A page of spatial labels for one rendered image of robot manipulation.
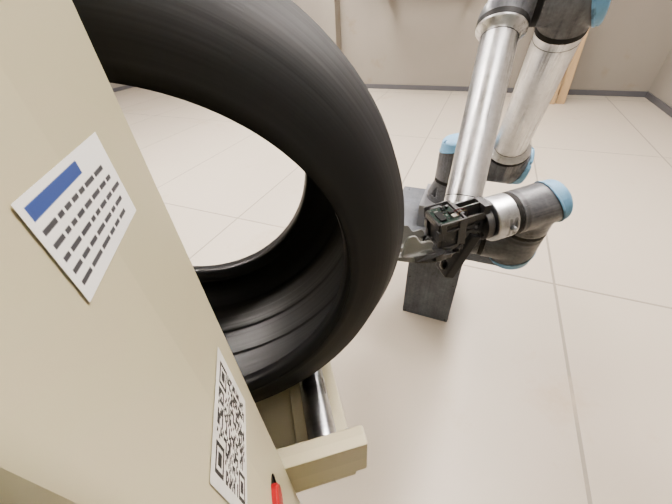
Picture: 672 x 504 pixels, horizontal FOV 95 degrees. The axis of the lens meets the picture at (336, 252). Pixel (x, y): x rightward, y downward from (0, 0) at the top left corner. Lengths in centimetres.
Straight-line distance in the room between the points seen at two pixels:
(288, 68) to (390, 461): 141
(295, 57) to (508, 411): 160
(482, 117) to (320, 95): 62
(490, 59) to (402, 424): 134
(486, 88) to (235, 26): 69
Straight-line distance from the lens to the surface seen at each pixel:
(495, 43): 93
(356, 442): 50
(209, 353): 20
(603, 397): 193
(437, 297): 175
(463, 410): 163
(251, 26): 27
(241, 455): 25
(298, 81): 27
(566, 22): 102
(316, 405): 56
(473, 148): 83
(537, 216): 71
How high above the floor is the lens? 142
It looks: 39 degrees down
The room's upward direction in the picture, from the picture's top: 4 degrees counter-clockwise
